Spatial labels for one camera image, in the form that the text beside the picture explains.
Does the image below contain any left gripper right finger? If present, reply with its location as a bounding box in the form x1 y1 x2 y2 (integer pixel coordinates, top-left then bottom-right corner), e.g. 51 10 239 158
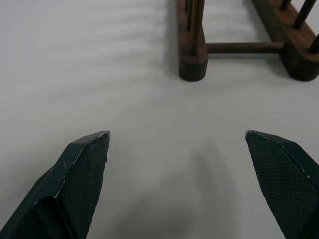
244 129 319 239

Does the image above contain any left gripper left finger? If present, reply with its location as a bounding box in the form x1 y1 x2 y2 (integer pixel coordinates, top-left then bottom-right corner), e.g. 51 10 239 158
0 130 111 239

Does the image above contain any brown wooden dish rack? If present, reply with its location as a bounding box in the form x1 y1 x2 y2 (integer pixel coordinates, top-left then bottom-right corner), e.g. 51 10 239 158
176 0 319 82

